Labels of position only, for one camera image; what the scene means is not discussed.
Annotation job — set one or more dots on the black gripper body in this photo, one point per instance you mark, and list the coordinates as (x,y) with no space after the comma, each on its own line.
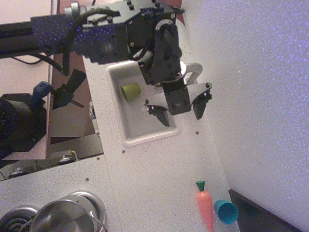
(177,96)

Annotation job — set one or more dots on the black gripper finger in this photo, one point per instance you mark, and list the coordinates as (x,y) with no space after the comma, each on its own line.
(159,112)
(199,95)

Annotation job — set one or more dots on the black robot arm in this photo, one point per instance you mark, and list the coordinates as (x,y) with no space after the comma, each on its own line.
(144,31)

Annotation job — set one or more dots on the silver toy faucet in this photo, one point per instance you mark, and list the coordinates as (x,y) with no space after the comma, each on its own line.
(192,72)

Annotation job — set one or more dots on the white toy sink basin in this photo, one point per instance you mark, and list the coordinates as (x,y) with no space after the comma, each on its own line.
(136,126)

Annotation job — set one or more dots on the green plastic cup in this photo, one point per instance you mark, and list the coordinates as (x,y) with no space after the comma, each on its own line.
(131,91)

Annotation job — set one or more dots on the orange toy carrot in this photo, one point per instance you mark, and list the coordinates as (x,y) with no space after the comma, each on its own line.
(204,201)

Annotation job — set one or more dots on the teal plastic cup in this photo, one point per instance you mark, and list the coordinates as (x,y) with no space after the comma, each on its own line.
(226,211)

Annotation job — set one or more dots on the silver metal pot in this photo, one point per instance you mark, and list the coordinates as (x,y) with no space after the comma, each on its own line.
(67,214)

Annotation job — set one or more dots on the silver stove burner left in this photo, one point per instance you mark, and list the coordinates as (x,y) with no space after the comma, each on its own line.
(18,219)

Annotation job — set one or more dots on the black clamp with blue handle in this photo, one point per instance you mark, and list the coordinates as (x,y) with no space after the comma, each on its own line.
(62,96)

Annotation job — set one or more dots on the black camera on mount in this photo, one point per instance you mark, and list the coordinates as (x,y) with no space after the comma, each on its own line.
(22,125)

